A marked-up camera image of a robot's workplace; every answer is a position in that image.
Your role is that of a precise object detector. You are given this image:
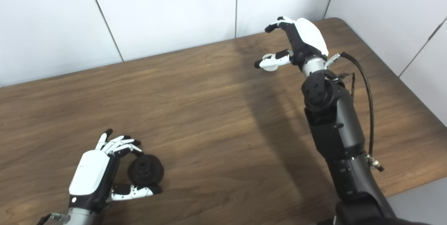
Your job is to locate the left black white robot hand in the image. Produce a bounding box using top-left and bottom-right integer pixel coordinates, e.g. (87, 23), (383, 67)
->
(68, 129), (163, 215)

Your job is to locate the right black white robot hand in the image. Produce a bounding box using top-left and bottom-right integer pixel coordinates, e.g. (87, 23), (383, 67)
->
(254, 16), (329, 72)

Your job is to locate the round black plastic part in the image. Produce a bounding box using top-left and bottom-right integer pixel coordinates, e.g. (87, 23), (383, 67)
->
(127, 154), (164, 186)

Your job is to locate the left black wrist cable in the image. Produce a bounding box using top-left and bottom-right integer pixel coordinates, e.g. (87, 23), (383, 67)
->
(37, 212), (71, 225)

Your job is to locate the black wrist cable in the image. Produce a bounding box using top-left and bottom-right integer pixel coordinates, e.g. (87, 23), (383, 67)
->
(37, 212), (71, 225)
(325, 52), (384, 172)

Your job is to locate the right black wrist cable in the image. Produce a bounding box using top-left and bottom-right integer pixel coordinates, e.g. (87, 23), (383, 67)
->
(325, 52), (384, 172)

